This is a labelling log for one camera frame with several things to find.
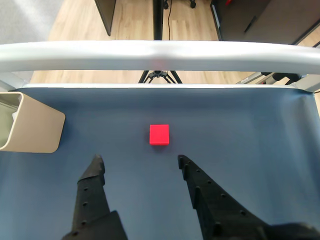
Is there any grey metal desk leg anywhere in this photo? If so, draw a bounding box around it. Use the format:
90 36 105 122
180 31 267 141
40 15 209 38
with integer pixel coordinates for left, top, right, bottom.
236 71 305 86

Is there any white metal table frame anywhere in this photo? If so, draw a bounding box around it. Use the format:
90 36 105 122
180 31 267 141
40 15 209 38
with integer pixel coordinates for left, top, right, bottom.
0 40 320 94

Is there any thin black floor cable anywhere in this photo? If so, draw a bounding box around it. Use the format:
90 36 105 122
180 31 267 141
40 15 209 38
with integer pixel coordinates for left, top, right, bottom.
166 0 174 41

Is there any red cube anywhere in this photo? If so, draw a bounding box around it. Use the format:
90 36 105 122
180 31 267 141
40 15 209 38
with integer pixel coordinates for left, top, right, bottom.
149 124 170 146

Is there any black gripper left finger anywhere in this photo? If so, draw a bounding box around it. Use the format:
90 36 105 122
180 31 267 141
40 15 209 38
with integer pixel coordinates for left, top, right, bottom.
62 154 128 240

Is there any dark wide cabinet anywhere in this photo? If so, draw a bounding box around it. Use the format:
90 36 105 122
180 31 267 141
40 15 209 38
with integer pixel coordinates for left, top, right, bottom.
209 0 320 46

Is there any black tripod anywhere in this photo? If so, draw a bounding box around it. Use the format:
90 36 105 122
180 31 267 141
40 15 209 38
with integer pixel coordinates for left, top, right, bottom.
138 0 183 85

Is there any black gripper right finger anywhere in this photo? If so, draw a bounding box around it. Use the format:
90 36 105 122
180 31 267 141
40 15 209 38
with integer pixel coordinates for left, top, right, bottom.
177 154 273 240

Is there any dark grey table mat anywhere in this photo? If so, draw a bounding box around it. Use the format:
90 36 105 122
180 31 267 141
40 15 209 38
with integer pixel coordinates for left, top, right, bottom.
0 86 317 240

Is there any beige box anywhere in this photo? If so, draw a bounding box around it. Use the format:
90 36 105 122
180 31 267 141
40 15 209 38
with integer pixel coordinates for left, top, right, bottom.
0 91 66 154

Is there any dark narrow cabinet panel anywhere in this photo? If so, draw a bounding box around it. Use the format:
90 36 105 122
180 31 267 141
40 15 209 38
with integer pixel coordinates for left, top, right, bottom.
94 0 117 37

